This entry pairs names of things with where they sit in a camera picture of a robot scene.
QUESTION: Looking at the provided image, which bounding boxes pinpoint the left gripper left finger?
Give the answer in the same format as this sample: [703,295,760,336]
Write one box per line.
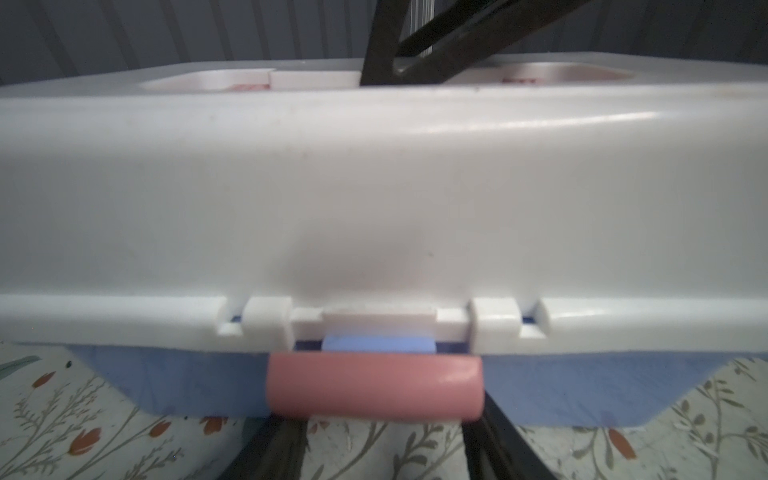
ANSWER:
[218,415,308,480]

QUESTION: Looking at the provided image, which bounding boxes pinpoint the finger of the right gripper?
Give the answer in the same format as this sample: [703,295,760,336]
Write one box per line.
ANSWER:
[360,0,419,86]
[392,0,588,85]

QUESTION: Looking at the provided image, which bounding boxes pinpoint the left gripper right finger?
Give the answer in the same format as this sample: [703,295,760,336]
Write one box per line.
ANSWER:
[462,393,556,480]

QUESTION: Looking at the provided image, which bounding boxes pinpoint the white blue tool box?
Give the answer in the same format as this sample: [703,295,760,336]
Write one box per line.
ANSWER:
[1,53,767,427]

